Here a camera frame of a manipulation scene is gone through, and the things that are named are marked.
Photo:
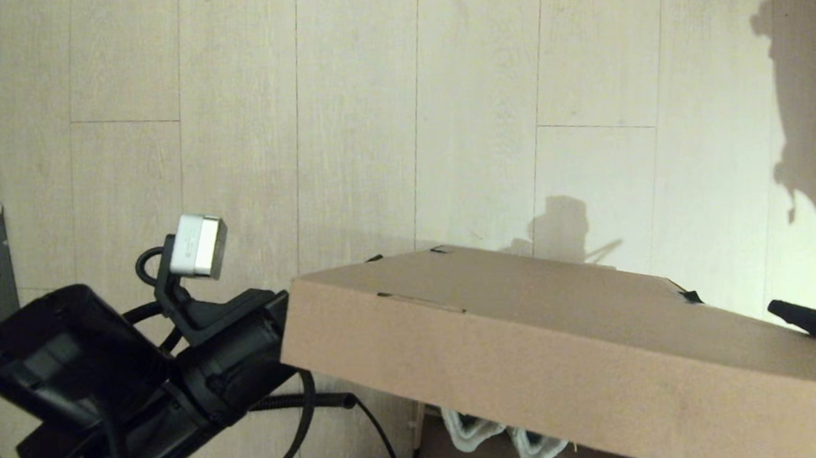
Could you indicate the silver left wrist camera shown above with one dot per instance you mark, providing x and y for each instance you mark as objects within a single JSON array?
[{"x": 198, "y": 245}]

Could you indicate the brown cardboard shoe box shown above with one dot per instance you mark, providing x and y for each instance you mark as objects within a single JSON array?
[{"x": 533, "y": 335}]

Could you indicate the white mesh lace-up sneaker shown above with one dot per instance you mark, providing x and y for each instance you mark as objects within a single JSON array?
[
  {"x": 542, "y": 448},
  {"x": 475, "y": 427}
]

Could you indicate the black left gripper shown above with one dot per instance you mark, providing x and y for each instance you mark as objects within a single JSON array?
[{"x": 236, "y": 359}]

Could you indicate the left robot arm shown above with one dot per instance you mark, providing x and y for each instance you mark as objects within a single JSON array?
[{"x": 40, "y": 360}]

